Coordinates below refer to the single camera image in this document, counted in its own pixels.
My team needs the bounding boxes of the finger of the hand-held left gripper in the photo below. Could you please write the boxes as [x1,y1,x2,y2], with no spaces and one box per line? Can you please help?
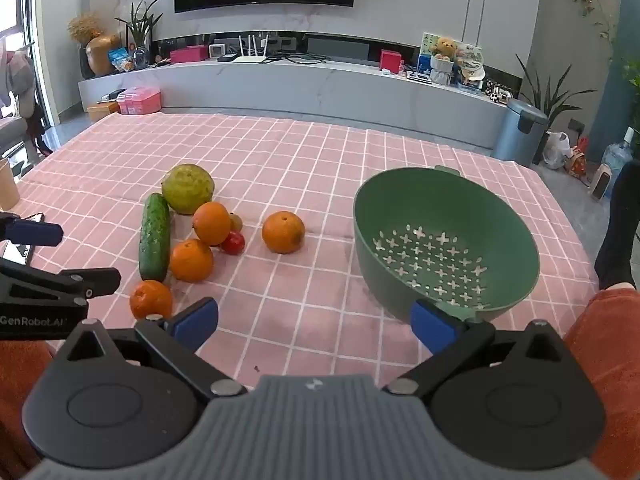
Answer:
[0,211,65,248]
[0,258,122,307]

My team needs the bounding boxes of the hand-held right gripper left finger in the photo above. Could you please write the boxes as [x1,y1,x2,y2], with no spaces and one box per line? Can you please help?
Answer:
[51,297,249,402]

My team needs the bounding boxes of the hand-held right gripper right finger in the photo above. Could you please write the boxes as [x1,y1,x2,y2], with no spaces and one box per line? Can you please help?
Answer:
[382,299,582,397]

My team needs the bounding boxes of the small bumpy orange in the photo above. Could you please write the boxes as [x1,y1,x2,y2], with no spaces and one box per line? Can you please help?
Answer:
[129,280,174,321]

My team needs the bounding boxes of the green cucumber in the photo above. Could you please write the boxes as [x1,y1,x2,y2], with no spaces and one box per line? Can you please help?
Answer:
[139,193,172,282]

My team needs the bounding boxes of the red tomato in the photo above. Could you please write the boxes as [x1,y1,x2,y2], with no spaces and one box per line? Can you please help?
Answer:
[221,230,246,256]

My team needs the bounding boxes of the green colander bowl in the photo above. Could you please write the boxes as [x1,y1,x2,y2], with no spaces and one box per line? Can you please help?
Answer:
[353,165,541,324]

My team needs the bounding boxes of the large yellow-green pomelo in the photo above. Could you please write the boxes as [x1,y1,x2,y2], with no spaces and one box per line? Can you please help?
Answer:
[161,164,215,215]

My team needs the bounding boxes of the smartphone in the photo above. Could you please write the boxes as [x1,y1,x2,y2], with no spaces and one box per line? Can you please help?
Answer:
[0,212,45,266]

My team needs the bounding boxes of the orange cardboard box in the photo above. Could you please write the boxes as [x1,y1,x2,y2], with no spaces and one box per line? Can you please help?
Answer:
[86,101,121,122]

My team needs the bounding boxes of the hanging clothes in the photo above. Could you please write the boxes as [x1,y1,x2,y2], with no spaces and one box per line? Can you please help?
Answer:
[0,37,37,112]

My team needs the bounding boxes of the pink storage box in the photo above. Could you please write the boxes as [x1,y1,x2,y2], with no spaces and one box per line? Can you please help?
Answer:
[117,86,162,116]

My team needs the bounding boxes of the golden vase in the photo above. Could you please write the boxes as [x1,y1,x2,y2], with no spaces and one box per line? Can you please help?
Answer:
[85,34,122,77]

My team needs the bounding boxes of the blue snack packets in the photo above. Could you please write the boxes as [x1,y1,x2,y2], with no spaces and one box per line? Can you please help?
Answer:
[107,47,136,72]

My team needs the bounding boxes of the dried yellow flowers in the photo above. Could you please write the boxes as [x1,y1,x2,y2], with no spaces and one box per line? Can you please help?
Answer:
[67,13,104,44]

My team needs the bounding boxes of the blue-grey trash can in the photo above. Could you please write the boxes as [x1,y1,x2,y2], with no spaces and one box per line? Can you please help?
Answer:
[491,98,550,166]

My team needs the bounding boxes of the white plastic bag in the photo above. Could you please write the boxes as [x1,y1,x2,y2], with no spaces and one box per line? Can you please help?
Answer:
[542,131,572,170]

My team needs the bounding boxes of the white small heater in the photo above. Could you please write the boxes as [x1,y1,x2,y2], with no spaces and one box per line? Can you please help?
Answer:
[590,162,614,201]

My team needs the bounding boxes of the red paper bag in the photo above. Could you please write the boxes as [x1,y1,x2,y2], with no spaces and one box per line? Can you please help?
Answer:
[565,137,591,177]

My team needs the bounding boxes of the green plant in glass vase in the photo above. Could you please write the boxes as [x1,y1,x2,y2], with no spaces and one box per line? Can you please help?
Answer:
[115,0,169,70]

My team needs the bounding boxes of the pink flat box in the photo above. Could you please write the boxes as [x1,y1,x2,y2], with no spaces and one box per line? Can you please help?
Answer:
[170,45,210,64]

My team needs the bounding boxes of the blue water bottle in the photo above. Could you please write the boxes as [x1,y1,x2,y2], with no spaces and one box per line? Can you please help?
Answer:
[599,127,639,187]

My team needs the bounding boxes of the white marble cabinet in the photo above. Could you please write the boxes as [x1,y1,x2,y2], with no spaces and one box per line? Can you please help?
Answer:
[77,57,509,152]

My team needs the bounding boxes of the potted green plant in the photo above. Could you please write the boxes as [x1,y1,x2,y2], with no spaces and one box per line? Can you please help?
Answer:
[515,54,597,128]

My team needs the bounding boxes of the white router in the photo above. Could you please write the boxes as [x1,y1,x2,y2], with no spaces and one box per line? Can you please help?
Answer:
[234,33,271,65]

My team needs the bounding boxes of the red box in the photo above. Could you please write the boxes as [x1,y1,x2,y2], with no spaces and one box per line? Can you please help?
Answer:
[379,49,404,74]

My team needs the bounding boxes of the green picture board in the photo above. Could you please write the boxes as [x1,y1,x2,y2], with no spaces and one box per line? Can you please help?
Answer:
[419,31,484,69]

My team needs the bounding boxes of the black speaker box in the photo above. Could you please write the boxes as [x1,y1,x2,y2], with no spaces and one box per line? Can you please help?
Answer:
[306,34,371,63]

